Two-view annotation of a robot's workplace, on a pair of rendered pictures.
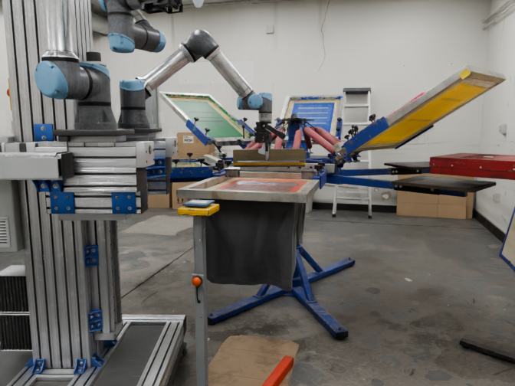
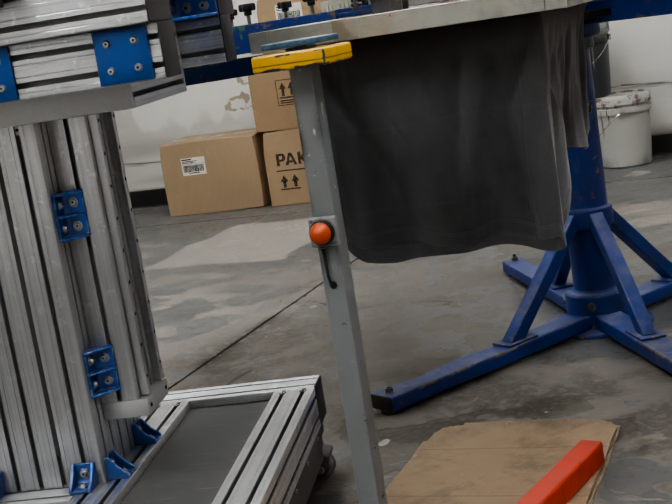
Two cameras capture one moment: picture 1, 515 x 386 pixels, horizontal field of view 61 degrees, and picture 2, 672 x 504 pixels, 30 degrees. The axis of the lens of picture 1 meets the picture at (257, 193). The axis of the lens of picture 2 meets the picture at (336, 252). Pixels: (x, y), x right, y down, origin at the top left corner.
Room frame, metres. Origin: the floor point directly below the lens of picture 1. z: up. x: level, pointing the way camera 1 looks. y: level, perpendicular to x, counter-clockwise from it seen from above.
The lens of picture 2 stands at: (-0.33, -0.09, 1.00)
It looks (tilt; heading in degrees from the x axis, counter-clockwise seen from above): 11 degrees down; 9
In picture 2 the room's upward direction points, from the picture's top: 9 degrees counter-clockwise
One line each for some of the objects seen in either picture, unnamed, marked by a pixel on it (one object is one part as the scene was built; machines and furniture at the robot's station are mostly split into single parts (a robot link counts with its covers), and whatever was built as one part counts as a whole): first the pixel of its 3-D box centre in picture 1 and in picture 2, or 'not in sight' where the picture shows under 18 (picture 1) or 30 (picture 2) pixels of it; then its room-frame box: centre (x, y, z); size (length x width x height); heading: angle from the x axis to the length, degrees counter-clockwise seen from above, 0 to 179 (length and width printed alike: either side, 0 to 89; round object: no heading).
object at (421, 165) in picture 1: (372, 171); not in sight; (3.47, -0.91, 0.91); 1.34 x 0.40 x 0.08; 106
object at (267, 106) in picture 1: (264, 103); not in sight; (2.46, -0.04, 1.39); 0.09 x 0.08 x 0.11; 105
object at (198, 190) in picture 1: (260, 184); (459, 9); (2.26, -0.02, 0.97); 0.79 x 0.58 x 0.04; 166
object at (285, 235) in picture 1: (246, 242); (435, 146); (1.98, 0.05, 0.74); 0.45 x 0.03 x 0.43; 76
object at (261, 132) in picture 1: (264, 132); not in sight; (2.46, -0.04, 1.23); 0.09 x 0.08 x 0.12; 76
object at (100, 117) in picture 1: (95, 116); not in sight; (1.65, 0.60, 1.31); 0.15 x 0.15 x 0.10
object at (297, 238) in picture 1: (298, 232); (570, 115); (2.16, -0.20, 0.74); 0.46 x 0.04 x 0.42; 166
